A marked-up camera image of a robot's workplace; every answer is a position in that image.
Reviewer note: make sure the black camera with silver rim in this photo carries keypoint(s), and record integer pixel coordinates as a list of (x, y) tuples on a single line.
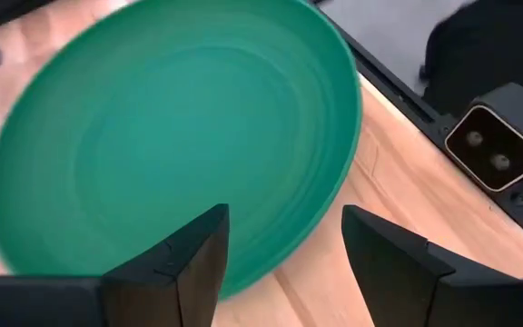
[(493, 150)]

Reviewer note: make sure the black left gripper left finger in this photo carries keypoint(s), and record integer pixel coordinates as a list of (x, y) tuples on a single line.
[(152, 300)]

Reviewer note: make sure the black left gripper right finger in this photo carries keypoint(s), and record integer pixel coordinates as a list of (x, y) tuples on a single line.
[(425, 295)]

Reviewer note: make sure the black rounded object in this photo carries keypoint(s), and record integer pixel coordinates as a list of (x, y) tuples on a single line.
[(479, 50)]

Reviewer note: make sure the green plate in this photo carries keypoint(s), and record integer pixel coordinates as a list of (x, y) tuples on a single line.
[(175, 113)]

